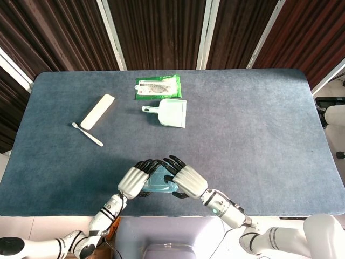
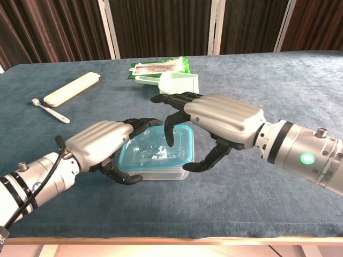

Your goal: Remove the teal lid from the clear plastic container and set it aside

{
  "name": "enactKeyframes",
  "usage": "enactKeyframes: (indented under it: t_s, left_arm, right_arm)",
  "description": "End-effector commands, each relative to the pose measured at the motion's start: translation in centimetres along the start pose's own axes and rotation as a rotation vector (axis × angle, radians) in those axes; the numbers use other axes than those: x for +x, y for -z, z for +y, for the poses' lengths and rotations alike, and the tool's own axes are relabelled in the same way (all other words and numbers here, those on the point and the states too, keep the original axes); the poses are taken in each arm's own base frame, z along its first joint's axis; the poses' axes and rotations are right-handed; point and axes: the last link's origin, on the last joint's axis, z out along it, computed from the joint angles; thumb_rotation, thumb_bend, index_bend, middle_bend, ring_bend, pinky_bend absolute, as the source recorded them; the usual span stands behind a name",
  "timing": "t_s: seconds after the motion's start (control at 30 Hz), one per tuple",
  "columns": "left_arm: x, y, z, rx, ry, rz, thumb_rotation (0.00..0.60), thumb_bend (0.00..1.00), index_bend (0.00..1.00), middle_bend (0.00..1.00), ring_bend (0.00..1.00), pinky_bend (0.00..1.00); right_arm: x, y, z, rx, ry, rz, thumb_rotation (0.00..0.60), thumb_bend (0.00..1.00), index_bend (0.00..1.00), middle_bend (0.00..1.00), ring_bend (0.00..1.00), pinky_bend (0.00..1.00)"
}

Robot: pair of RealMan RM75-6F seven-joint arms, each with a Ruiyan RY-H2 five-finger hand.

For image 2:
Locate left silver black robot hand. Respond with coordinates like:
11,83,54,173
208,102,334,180
65,117,164,186

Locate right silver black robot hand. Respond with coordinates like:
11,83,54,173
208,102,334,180
150,92,267,172

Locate blue container lid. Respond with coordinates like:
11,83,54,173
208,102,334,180
117,124,195,175

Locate clear plastic container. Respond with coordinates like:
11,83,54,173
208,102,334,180
121,165,190,182

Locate white toothbrush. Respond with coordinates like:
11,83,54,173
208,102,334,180
31,98,71,124

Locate light green plastic dustpan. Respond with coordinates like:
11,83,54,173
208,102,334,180
135,72,200,95

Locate cream long cutlery case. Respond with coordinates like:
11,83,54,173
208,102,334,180
43,72,101,108

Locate blue table cloth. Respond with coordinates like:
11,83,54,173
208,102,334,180
0,49,343,239

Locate green packaged item bag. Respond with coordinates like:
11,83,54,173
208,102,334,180
128,56,191,80

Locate brown pleated curtain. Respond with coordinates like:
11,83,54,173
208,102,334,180
280,0,343,53
0,0,112,71
109,0,213,59
219,0,289,56

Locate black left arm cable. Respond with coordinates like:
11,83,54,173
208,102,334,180
0,135,67,245

